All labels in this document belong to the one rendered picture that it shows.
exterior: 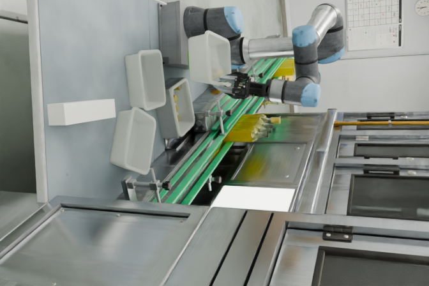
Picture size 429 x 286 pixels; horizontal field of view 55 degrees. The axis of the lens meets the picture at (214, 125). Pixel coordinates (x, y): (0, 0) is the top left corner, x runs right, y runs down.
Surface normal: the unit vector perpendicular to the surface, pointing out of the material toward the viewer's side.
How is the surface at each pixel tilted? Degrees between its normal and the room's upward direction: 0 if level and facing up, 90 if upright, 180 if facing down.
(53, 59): 0
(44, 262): 90
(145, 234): 90
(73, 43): 0
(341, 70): 90
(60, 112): 90
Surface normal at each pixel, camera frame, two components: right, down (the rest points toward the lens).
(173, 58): -0.36, 0.06
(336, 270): -0.15, -0.92
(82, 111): 0.93, 0.00
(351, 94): -0.34, 0.39
